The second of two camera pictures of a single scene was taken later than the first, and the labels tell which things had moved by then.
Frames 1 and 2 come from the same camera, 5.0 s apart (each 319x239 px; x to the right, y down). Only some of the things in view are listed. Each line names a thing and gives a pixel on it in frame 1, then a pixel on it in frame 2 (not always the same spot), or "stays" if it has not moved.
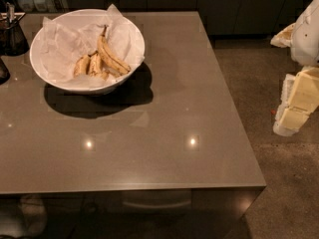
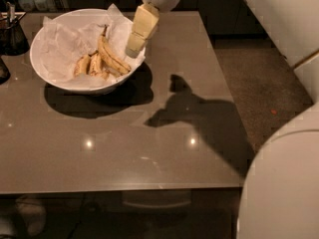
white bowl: [88, 51] stays
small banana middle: [95, 64] stays
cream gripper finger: [305, 90] -> [145, 20]
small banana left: [81, 66] stays
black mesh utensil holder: [13, 42] stays
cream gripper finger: [289, 120] -> [135, 45]
